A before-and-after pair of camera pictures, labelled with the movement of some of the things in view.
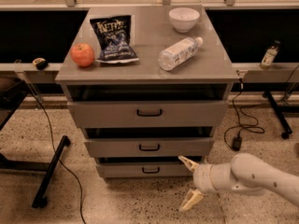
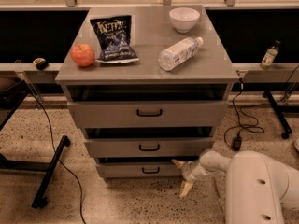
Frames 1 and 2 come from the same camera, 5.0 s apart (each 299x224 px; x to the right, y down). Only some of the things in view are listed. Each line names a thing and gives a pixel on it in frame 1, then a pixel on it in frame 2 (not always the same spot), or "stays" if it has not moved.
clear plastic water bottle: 178,53 stays
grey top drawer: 151,114 stays
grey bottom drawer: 144,171 stays
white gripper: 203,178 → 188,172
